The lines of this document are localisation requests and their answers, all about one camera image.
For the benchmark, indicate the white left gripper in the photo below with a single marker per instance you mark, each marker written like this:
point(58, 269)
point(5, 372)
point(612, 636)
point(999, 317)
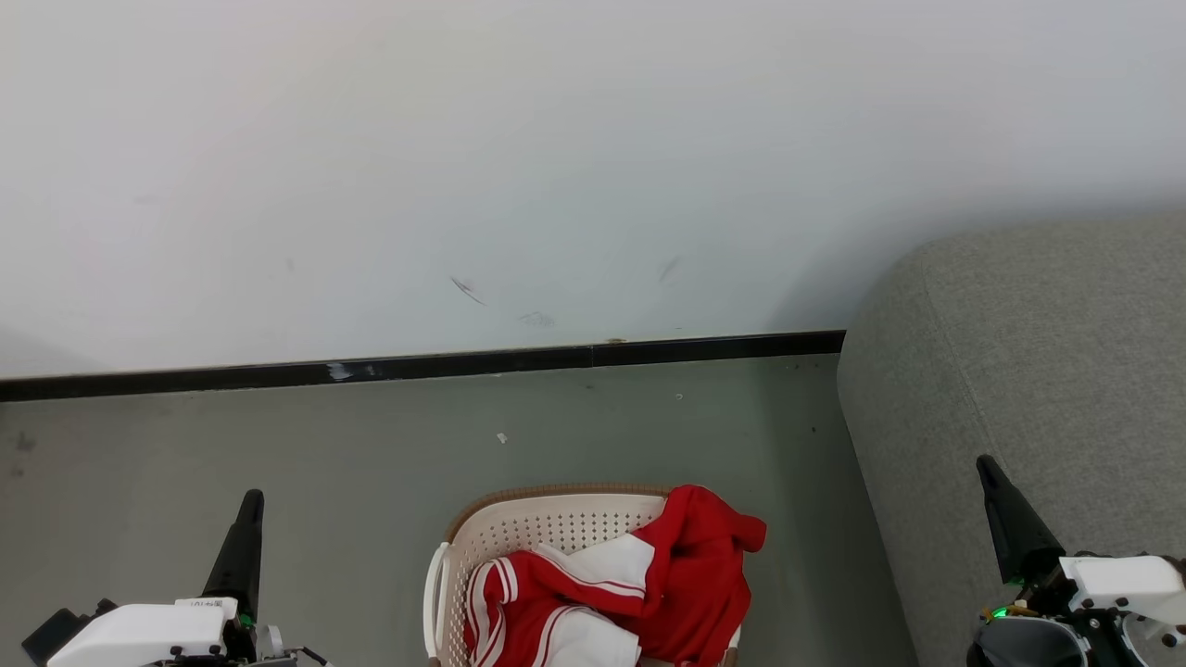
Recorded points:
point(139, 637)

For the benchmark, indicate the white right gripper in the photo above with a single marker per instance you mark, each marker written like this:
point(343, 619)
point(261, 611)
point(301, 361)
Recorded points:
point(1126, 579)

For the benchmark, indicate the red and white garment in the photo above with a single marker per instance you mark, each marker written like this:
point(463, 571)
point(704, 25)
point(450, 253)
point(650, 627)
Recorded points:
point(686, 574)

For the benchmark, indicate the grey fabric sofa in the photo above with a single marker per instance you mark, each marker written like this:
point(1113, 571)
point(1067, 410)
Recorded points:
point(1019, 371)

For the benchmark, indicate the black baseboard strip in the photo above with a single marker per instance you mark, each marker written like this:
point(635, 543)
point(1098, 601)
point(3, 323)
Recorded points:
point(417, 363)

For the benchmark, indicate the beige perforated laundry basket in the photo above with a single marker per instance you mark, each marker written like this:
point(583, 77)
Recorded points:
point(547, 523)

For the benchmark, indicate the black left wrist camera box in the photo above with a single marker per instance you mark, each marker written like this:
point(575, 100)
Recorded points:
point(56, 632)

